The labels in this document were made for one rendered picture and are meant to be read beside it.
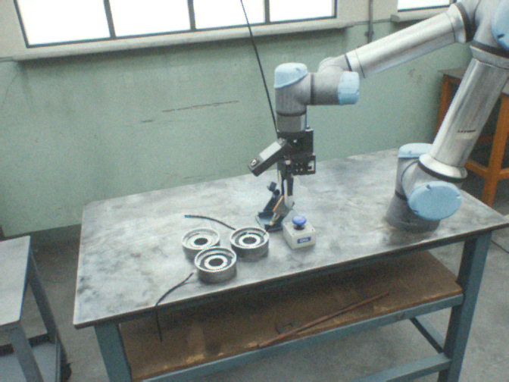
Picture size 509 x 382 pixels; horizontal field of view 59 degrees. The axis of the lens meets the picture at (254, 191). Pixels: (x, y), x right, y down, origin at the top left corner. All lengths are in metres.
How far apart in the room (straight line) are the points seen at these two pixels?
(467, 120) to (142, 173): 2.10
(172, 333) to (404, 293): 0.72
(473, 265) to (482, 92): 0.61
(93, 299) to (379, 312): 0.81
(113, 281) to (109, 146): 1.63
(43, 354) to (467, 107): 1.67
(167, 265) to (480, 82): 0.86
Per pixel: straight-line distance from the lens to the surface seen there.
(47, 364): 1.94
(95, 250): 1.36
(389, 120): 3.27
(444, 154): 1.14
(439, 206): 1.17
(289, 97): 1.05
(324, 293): 1.48
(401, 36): 1.18
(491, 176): 3.06
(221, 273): 1.12
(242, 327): 1.38
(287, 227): 1.25
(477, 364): 2.15
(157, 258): 1.26
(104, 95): 2.67
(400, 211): 1.34
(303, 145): 1.12
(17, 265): 1.63
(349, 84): 1.05
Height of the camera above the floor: 1.51
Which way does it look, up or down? 28 degrees down
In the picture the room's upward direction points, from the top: 3 degrees counter-clockwise
